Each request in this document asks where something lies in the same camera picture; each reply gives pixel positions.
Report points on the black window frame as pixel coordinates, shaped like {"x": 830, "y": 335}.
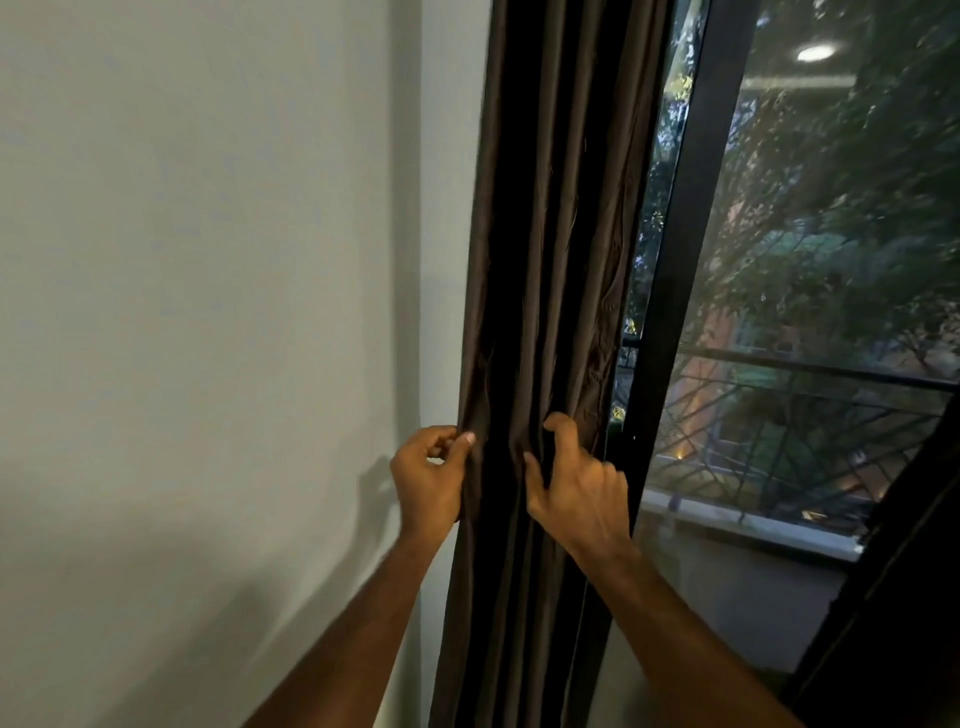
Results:
{"x": 679, "y": 247}

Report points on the dark curtain panel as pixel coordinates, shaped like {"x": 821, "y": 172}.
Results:
{"x": 892, "y": 585}

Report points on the person's left forearm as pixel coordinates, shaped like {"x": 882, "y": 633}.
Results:
{"x": 352, "y": 645}

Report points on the green tree outside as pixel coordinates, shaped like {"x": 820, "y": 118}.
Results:
{"x": 840, "y": 202}

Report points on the person's right thumb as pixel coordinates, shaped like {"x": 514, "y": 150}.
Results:
{"x": 536, "y": 484}

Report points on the black balcony railing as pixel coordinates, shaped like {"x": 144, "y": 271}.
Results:
{"x": 787, "y": 427}

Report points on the person's right forearm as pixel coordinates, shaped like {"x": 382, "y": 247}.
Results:
{"x": 675, "y": 645}

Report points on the person's right hand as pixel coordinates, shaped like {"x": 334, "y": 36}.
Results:
{"x": 581, "y": 502}

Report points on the person's left hand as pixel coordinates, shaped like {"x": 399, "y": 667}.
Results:
{"x": 426, "y": 487}

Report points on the dark brown curtain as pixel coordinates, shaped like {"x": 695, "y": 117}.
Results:
{"x": 540, "y": 315}

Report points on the person's left thumb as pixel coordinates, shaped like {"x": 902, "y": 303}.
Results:
{"x": 459, "y": 456}

